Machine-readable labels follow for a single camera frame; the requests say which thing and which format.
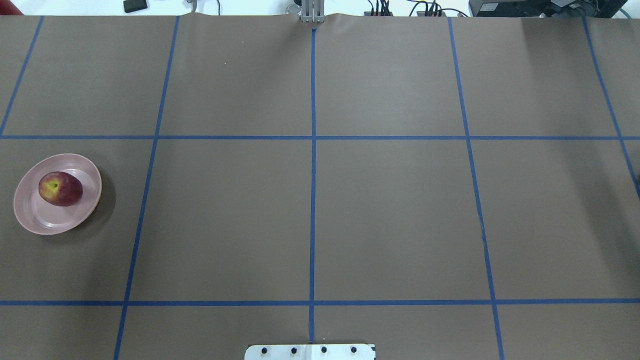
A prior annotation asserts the pink plastic plate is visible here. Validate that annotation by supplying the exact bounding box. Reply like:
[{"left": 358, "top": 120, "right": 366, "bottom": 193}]
[{"left": 13, "top": 153, "right": 103, "bottom": 236}]

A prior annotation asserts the brown paper table cover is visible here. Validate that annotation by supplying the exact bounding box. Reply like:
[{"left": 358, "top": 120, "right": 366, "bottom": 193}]
[{"left": 1, "top": 13, "right": 639, "bottom": 360}]

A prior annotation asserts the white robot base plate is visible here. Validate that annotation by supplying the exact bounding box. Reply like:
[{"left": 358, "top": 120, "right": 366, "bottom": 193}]
[{"left": 244, "top": 343, "right": 377, "bottom": 360}]

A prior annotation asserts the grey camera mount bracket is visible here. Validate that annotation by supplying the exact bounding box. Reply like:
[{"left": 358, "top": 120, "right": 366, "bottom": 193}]
[{"left": 295, "top": 0, "right": 326, "bottom": 23}]

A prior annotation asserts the red yellow apple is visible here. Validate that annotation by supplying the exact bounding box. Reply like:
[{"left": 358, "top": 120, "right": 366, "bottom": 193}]
[{"left": 38, "top": 171, "right": 83, "bottom": 207}]

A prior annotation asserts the black electronics case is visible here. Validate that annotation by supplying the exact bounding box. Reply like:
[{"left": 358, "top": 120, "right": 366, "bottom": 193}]
[{"left": 468, "top": 0, "right": 627, "bottom": 19}]

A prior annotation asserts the small black box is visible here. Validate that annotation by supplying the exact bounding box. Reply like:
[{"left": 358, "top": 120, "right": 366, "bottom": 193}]
[{"left": 122, "top": 0, "right": 148, "bottom": 14}]

